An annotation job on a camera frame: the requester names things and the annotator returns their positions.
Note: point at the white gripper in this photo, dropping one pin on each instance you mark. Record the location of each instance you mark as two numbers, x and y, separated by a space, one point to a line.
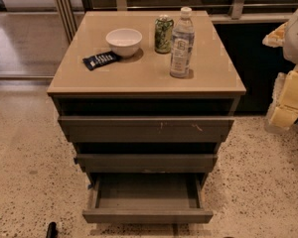
297 39

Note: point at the grey bottom drawer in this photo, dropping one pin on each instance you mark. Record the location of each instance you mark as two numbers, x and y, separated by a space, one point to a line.
146 199

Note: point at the grey drawer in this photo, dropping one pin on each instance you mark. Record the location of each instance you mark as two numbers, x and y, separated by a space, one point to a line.
147 163
126 129
146 199

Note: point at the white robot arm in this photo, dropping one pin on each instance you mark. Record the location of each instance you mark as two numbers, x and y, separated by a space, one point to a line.
283 111

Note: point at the grey drawer cabinet beige top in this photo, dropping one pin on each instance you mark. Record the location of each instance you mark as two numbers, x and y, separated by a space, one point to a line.
141 86

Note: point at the grey middle drawer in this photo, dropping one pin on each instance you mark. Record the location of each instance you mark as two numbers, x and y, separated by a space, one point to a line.
147 163

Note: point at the grey top drawer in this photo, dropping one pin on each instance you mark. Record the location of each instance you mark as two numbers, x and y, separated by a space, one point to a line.
126 129

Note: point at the clear plastic water bottle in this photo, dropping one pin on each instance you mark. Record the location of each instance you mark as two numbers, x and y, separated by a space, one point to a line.
182 41

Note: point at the green drink can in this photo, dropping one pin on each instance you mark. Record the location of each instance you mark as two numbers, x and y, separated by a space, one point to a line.
163 32

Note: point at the white ceramic bowl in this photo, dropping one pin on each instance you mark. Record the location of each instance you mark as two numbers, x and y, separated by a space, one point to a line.
124 42

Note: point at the dark blue snack packet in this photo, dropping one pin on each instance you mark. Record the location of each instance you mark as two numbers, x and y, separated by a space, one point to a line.
100 60

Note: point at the black object on floor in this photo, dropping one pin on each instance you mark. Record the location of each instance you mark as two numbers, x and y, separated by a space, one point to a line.
52 231

